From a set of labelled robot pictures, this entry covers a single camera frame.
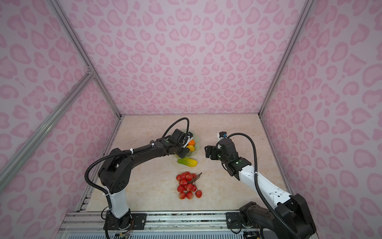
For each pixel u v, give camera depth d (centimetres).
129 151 53
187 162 90
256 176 50
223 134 73
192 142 98
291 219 40
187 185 80
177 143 73
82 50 84
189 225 73
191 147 93
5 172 50
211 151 74
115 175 49
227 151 62
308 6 69
